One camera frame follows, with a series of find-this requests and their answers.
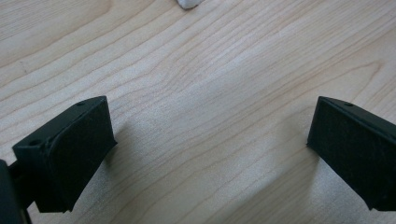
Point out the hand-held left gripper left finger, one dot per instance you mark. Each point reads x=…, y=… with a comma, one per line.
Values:
x=74, y=155

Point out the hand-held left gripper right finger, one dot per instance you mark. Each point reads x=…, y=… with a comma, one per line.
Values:
x=351, y=149

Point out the white cloth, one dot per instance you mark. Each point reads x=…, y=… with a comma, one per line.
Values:
x=187, y=3

